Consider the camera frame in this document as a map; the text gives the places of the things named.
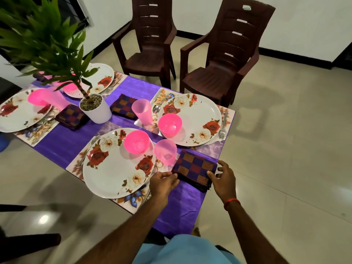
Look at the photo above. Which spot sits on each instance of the person's left hand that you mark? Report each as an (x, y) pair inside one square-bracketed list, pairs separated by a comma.
[(162, 187)]

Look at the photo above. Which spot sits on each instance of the person's right hand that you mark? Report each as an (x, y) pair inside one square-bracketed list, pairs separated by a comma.
[(224, 181)]

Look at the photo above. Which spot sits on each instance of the steel spoon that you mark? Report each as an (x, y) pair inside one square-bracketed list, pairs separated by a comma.
[(156, 109), (135, 196)]

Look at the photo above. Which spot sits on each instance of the white floral plate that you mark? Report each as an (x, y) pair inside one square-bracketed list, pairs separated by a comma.
[(102, 77), (16, 118), (195, 110), (110, 173)]

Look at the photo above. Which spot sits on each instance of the steel fork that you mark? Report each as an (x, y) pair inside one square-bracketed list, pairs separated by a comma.
[(223, 126), (89, 150)]

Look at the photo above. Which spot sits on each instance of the pink plastic bowl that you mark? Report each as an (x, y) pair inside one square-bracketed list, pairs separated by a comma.
[(70, 88), (170, 124), (37, 97)]

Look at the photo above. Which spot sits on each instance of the person's right forearm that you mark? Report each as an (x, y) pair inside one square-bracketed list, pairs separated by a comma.
[(253, 236)]

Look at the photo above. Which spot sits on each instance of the person's left forearm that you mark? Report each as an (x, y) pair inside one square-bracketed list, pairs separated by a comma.
[(124, 233)]

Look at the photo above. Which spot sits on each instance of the person's teal t-shirt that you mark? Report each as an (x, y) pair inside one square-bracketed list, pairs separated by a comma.
[(187, 250)]

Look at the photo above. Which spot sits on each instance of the purple tablecloth table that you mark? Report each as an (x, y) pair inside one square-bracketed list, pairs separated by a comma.
[(60, 143)]

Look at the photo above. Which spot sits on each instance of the red wrist thread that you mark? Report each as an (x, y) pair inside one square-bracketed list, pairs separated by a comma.
[(231, 202)]

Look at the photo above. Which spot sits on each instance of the green plant in white pot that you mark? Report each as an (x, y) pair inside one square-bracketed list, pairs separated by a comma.
[(99, 111)]

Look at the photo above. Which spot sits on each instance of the blue plastic bucket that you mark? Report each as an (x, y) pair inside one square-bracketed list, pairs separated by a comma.
[(3, 143)]

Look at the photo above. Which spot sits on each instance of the black metal grille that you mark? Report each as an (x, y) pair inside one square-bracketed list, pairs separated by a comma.
[(74, 11)]

